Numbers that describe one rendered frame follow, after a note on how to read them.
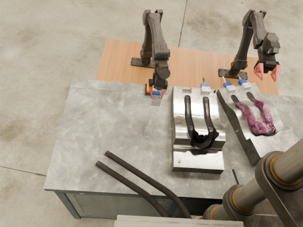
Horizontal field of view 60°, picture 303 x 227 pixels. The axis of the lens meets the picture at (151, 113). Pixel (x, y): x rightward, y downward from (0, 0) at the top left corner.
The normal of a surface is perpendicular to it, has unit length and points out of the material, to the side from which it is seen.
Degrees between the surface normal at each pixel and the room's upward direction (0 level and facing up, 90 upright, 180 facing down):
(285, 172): 90
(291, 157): 90
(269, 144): 0
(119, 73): 0
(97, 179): 0
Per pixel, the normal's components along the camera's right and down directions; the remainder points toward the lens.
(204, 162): 0.09, -0.54
